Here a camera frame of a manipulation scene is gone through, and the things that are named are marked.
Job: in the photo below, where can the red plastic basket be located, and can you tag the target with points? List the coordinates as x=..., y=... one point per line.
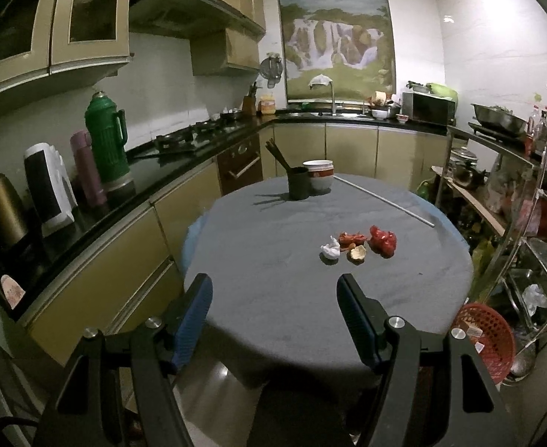
x=487, y=335

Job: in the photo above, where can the white black appliance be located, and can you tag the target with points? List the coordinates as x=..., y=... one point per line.
x=45, y=191

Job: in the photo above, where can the hanging metal strainer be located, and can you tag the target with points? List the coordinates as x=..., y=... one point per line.
x=271, y=69

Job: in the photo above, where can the brown electric kettle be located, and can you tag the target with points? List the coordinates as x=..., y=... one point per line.
x=3, y=214

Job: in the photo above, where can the waterfall wall poster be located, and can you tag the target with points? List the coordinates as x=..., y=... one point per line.
x=334, y=23

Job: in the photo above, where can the green thermos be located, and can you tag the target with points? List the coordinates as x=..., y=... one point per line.
x=106, y=144

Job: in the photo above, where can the metal pot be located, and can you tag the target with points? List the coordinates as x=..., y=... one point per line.
x=466, y=170

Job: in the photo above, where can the range hood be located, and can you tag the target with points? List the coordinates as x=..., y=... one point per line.
x=185, y=9

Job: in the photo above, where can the red plastic bag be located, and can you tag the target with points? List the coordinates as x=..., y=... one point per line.
x=384, y=242

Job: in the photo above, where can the grey tablecloth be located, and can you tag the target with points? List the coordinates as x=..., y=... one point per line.
x=278, y=265

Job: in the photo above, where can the microwave oven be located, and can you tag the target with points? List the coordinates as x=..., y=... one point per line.
x=429, y=109

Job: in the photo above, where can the white cloth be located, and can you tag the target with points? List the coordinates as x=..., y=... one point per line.
x=321, y=80

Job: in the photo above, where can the beige upper cabinets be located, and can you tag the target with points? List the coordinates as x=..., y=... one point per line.
x=59, y=28

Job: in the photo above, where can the white tissue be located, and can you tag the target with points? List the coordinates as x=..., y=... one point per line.
x=331, y=249

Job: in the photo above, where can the pink plastic bag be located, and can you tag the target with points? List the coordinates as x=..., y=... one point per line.
x=529, y=214

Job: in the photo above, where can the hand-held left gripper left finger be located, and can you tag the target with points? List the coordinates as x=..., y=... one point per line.
x=192, y=326

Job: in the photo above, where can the green bottle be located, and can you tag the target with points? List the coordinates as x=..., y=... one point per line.
x=424, y=193

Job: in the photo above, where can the gas stove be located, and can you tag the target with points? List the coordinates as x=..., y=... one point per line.
x=199, y=135

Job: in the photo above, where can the beige cabinets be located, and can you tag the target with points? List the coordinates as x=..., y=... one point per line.
x=348, y=149
x=59, y=28

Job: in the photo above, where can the metal basin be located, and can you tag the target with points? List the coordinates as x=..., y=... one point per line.
x=499, y=118

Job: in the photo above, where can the knife block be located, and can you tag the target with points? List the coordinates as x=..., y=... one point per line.
x=249, y=105

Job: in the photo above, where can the pink thermos bottle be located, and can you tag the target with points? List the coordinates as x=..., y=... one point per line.
x=89, y=172

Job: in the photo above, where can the white plastic bag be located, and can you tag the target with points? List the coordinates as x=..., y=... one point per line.
x=534, y=298

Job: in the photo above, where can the metal shelf rack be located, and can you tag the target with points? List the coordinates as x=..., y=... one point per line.
x=515, y=251

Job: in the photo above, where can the blue under cloth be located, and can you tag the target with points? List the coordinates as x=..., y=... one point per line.
x=445, y=223

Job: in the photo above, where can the green lid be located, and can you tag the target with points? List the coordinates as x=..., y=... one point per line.
x=443, y=89

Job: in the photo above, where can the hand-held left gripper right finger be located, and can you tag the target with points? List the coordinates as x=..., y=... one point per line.
x=359, y=326

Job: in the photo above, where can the bundle of dark chopsticks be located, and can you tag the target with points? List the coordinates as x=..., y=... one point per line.
x=275, y=153

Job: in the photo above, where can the small beige wall cabinet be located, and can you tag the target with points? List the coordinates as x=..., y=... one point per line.
x=236, y=51

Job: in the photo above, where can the white rod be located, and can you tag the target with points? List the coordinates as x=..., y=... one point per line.
x=385, y=202

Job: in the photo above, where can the orange bag bundle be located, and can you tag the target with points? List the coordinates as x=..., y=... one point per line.
x=351, y=240

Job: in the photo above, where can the stack of dishes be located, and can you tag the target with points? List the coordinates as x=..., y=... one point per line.
x=385, y=109

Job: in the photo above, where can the beige lower cabinets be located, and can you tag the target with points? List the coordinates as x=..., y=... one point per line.
x=348, y=149

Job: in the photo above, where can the yellow plastic bag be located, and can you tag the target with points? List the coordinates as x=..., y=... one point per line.
x=485, y=258

